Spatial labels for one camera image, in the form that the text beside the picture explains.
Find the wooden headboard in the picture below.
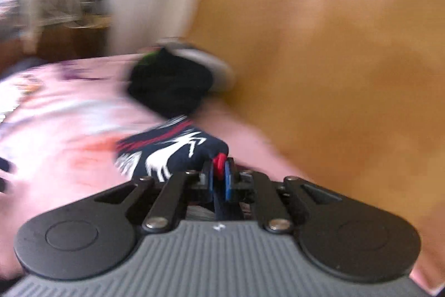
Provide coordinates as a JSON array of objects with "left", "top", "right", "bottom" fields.
[{"left": 184, "top": 0, "right": 445, "bottom": 249}]

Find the navy red reindeer pattern sweater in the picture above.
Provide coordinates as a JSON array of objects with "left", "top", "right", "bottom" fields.
[{"left": 115, "top": 114, "right": 231, "bottom": 221}]

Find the folded black garment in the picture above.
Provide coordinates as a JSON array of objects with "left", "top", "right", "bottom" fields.
[{"left": 126, "top": 37, "right": 236, "bottom": 119}]

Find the wooden nightstand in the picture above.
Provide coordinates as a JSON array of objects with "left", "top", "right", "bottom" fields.
[{"left": 0, "top": 15, "right": 112, "bottom": 73}]

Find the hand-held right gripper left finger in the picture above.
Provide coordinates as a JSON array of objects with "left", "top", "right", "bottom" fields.
[{"left": 95, "top": 159, "right": 215, "bottom": 234}]

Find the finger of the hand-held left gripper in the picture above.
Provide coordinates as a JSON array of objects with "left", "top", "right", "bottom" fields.
[{"left": 0, "top": 157, "right": 15, "bottom": 176}]

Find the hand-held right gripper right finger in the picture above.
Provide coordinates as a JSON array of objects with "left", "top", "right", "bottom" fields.
[{"left": 224, "top": 158, "right": 345, "bottom": 234}]

